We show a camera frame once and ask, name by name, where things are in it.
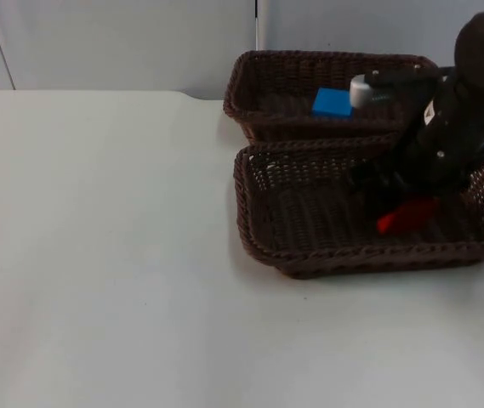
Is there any red cube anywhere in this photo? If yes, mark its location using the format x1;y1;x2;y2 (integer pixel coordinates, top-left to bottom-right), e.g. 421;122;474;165
376;198;439;235

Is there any blue cube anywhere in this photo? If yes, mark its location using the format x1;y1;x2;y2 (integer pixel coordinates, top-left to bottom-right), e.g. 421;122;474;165
310;87;354;121

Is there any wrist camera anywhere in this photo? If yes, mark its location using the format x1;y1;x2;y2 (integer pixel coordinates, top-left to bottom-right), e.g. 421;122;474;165
348;67;443;110

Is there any dark brown wicker basket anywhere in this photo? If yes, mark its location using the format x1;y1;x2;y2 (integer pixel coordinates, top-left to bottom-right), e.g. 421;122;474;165
223;49;441;144
233;136;484;280

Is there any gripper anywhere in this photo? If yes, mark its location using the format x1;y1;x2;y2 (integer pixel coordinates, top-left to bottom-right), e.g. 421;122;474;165
350;157;469;227

